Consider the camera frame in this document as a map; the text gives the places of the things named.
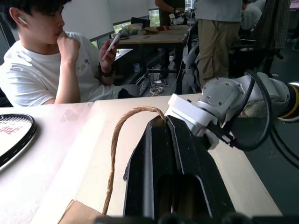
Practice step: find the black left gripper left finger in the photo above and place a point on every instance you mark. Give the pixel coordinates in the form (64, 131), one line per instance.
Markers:
(142, 168)

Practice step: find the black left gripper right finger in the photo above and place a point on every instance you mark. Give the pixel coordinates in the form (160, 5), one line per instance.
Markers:
(198, 163)

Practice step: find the flat brown paper bag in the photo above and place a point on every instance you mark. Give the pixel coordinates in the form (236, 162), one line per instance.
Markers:
(151, 30)

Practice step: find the pile of colourful plush toys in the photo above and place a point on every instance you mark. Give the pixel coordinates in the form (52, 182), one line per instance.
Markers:
(132, 30)

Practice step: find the white humanoid robot legs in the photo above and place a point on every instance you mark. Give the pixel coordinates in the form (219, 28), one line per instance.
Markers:
(192, 70)

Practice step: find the clear plastic cup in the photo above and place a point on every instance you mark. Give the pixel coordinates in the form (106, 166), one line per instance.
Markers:
(137, 67)

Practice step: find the standing person in khaki trousers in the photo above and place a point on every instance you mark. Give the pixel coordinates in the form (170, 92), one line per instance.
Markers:
(215, 46)

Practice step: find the silver smartphone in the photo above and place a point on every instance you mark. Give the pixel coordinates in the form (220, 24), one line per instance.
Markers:
(112, 44)

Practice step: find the wooden background table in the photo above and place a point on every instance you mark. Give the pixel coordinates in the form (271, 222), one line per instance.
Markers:
(158, 37)

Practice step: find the black monitor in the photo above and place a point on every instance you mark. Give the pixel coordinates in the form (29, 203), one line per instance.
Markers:
(140, 21)

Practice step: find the seated person in white shirt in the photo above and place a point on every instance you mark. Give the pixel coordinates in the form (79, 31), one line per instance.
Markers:
(30, 70)

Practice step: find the standing person dark top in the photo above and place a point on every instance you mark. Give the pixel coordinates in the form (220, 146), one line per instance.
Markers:
(164, 14)

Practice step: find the seated person light shirt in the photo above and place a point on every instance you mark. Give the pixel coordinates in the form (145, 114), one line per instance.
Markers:
(251, 16)

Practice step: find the hanging plaid shirt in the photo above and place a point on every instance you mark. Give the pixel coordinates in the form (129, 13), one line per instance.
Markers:
(278, 23)

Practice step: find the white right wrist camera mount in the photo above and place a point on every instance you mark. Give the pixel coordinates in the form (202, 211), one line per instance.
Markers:
(187, 109)

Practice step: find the black frame racket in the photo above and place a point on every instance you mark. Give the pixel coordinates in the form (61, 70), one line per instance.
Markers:
(32, 133)

